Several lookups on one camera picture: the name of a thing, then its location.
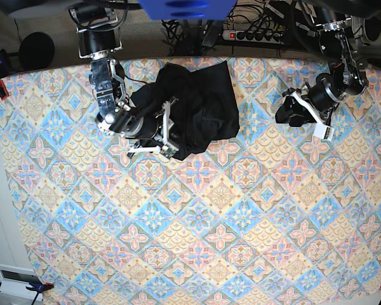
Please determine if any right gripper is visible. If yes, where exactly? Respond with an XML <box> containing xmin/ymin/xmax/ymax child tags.
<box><xmin>136</xmin><ymin>101</ymin><xmax>179</xmax><ymax>149</ymax></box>

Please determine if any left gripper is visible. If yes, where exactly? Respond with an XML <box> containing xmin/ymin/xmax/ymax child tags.
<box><xmin>275</xmin><ymin>94</ymin><xmax>316</xmax><ymax>127</ymax></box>

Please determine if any black t-shirt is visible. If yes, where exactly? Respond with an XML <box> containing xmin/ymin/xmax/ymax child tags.
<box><xmin>131</xmin><ymin>61</ymin><xmax>239</xmax><ymax>161</ymax></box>

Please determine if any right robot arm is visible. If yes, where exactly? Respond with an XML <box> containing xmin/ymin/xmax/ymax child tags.
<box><xmin>0</xmin><ymin>1</ymin><xmax>179</xmax><ymax>158</ymax></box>

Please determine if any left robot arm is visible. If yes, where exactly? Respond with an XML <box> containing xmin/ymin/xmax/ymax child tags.
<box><xmin>275</xmin><ymin>1</ymin><xmax>381</xmax><ymax>130</ymax></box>

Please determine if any white power strip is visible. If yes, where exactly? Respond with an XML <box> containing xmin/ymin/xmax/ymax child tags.
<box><xmin>222</xmin><ymin>30</ymin><xmax>283</xmax><ymax>44</ymax></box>

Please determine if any patterned colourful tablecloth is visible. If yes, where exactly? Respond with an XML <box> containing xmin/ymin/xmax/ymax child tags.
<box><xmin>0</xmin><ymin>58</ymin><xmax>381</xmax><ymax>304</ymax></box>

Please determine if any black round stool seat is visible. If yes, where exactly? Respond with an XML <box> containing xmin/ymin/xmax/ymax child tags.
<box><xmin>18</xmin><ymin>32</ymin><xmax>55</xmax><ymax>71</ymax></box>

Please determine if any blue clamp bottom left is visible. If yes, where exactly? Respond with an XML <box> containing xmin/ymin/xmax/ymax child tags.
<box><xmin>0</xmin><ymin>281</ymin><xmax>55</xmax><ymax>304</ymax></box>

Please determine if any white box with dark window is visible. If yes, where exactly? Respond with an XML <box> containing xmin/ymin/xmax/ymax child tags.
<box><xmin>0</xmin><ymin>264</ymin><xmax>41</xmax><ymax>301</ymax></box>

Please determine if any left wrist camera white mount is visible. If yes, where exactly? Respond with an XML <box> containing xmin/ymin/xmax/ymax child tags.
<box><xmin>288</xmin><ymin>91</ymin><xmax>335</xmax><ymax>142</ymax></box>

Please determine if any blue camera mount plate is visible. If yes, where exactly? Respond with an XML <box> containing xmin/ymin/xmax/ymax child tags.
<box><xmin>138</xmin><ymin>0</ymin><xmax>237</xmax><ymax>20</ymax></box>

